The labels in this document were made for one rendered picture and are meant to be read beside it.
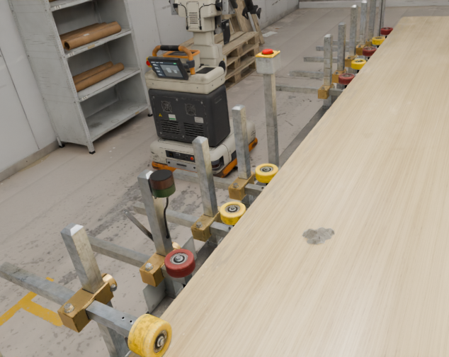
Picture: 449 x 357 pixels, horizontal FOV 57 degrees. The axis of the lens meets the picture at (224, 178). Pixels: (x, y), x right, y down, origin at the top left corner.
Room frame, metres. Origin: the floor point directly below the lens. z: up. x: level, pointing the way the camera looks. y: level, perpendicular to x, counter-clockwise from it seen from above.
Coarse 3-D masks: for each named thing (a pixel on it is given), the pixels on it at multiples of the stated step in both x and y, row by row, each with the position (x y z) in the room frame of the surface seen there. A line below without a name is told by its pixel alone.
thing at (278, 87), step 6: (276, 84) 2.31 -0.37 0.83; (282, 84) 2.30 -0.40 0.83; (276, 90) 2.29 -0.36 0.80; (282, 90) 2.27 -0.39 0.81; (288, 90) 2.25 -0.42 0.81; (294, 90) 2.23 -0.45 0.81; (300, 90) 2.21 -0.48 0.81; (306, 90) 2.19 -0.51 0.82; (312, 90) 2.17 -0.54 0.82; (330, 90) 2.12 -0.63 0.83; (336, 90) 2.10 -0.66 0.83; (342, 90) 2.09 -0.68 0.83
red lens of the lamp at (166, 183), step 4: (172, 176) 0.89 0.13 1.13; (164, 180) 0.88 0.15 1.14; (168, 180) 0.88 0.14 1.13; (172, 180) 0.89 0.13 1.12; (152, 184) 0.88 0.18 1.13; (156, 184) 0.87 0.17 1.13; (160, 184) 0.87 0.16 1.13; (164, 184) 0.87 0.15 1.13; (168, 184) 0.88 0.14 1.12; (172, 184) 0.89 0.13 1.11; (156, 188) 0.88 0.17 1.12; (160, 188) 0.87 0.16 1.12
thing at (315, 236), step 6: (318, 228) 0.89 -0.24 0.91; (324, 228) 0.89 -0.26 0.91; (330, 228) 0.88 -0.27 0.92; (306, 234) 0.88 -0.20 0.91; (312, 234) 0.87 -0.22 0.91; (318, 234) 0.86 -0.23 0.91; (324, 234) 0.86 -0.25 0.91; (330, 234) 0.87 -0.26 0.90; (312, 240) 0.84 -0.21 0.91; (318, 240) 0.84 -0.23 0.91; (324, 240) 0.85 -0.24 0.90
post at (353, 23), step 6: (354, 6) 2.58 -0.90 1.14; (354, 12) 2.58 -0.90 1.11; (354, 18) 2.58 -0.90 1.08; (354, 24) 2.58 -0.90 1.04; (354, 30) 2.58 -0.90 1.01; (354, 36) 2.58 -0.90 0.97; (354, 42) 2.58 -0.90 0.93; (354, 48) 2.58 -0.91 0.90; (354, 54) 2.58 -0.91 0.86; (348, 72) 2.59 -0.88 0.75; (354, 72) 2.60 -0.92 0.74
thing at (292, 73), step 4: (292, 72) 2.50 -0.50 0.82; (296, 72) 2.48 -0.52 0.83; (300, 72) 2.47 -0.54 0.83; (304, 72) 2.46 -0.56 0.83; (308, 72) 2.44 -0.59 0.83; (312, 72) 2.43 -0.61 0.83; (316, 72) 2.43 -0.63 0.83; (320, 72) 2.42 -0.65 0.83; (332, 72) 2.39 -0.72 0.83; (300, 76) 2.47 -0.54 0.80; (304, 76) 2.46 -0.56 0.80; (308, 76) 2.44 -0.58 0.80; (312, 76) 2.43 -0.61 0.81; (316, 76) 2.42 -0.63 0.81; (320, 76) 2.40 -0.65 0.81
